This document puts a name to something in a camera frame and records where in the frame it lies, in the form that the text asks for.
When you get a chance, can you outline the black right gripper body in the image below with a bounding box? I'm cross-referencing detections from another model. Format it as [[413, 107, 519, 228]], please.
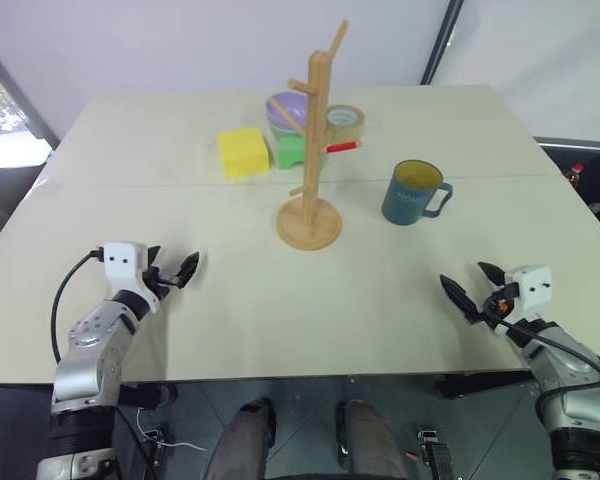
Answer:
[[481, 282, 521, 330]]

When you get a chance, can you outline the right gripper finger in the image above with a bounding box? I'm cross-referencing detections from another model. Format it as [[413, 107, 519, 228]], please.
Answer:
[[476, 260, 506, 290], [439, 273, 485, 325]]

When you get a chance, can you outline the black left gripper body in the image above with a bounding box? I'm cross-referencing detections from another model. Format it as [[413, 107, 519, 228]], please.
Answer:
[[142, 264, 179, 304]]

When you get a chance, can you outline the wooden mug tree stand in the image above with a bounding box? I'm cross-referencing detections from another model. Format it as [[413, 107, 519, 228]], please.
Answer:
[[275, 19, 351, 252]]

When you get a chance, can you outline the blue mug yellow inside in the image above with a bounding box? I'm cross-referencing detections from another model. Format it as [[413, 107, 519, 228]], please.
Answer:
[[380, 159, 454, 227]]

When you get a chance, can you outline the yellow foam block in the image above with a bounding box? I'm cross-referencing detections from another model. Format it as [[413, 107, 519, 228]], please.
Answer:
[[215, 126, 274, 181]]

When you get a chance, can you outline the black equipment with red part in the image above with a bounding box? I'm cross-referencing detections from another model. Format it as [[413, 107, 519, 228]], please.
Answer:
[[531, 135, 600, 242]]

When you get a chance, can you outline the black floor device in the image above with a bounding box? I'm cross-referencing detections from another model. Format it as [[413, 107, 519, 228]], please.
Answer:
[[413, 423, 457, 480]]

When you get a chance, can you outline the small green stool block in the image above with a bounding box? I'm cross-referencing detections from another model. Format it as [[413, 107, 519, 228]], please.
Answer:
[[277, 135, 329, 172]]

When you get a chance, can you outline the dark rounded leg shape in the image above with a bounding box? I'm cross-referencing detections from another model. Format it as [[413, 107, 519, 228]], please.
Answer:
[[201, 396, 277, 480], [334, 398, 412, 480]]

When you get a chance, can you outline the purple bowl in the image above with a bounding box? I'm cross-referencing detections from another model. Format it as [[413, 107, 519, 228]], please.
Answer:
[[265, 92, 312, 132]]

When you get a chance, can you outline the brown packing tape roll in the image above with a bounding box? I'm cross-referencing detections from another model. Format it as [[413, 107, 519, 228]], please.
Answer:
[[325, 103, 367, 147]]

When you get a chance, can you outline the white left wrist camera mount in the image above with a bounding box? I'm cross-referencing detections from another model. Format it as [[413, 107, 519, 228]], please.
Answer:
[[102, 241, 162, 314]]

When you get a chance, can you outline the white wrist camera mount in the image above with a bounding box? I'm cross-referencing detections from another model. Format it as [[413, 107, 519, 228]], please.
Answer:
[[102, 241, 162, 314], [504, 265, 553, 322]]

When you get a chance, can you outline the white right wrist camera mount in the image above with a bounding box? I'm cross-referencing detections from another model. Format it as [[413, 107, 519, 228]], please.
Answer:
[[504, 265, 553, 322]]

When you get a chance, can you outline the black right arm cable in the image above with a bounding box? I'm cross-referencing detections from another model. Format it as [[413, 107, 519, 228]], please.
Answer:
[[484, 297, 600, 426]]

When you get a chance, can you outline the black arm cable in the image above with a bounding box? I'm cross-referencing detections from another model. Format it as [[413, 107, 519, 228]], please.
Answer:
[[50, 247, 107, 364], [484, 297, 600, 426]]

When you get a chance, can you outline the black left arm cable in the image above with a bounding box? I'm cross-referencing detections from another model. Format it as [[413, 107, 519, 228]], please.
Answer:
[[50, 247, 107, 364]]

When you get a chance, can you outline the black table bracket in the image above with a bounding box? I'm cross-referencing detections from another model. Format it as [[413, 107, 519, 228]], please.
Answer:
[[118, 381, 179, 410]]

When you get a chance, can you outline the thin white wire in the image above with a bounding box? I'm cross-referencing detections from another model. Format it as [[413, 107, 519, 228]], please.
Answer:
[[134, 406, 207, 452]]

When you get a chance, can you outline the dark window frame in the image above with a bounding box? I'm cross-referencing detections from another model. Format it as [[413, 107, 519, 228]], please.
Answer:
[[0, 33, 61, 151]]

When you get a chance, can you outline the dark wall post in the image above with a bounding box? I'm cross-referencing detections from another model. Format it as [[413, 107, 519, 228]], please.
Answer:
[[419, 0, 465, 87]]

